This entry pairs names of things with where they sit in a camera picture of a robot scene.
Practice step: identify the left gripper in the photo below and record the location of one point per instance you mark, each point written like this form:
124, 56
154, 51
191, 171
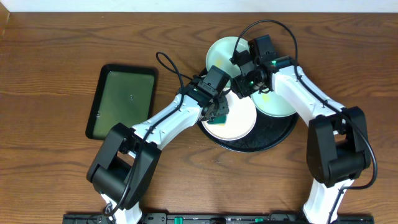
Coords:
218, 107

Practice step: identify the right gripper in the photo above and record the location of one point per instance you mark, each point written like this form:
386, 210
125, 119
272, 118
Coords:
242, 88

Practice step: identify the green yellow sponge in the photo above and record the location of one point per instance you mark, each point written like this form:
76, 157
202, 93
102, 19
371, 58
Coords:
218, 120

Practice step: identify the white plate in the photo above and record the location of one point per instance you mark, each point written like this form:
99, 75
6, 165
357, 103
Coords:
239, 121

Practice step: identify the mint green plate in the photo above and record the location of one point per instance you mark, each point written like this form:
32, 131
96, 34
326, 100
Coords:
219, 55
272, 105

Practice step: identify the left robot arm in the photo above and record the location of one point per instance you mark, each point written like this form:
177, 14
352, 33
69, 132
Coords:
125, 163

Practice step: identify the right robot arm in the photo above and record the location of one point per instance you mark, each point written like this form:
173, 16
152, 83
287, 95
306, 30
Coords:
338, 149

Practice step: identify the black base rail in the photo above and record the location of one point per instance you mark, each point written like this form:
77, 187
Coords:
163, 218

